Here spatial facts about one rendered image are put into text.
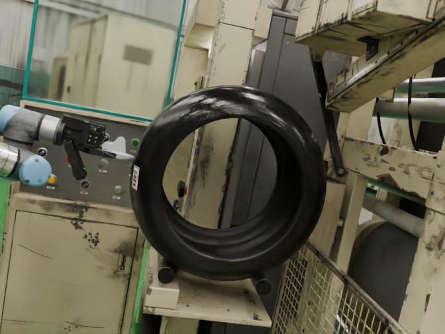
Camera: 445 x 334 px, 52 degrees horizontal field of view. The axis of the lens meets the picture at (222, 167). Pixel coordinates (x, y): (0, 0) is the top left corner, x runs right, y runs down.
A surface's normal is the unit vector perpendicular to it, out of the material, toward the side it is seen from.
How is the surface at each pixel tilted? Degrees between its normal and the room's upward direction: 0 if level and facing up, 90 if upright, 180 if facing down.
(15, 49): 90
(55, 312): 89
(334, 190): 90
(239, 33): 90
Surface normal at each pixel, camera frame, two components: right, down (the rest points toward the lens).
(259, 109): 0.18, -0.03
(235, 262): 0.14, 0.33
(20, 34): 0.50, 0.20
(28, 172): 0.67, 0.22
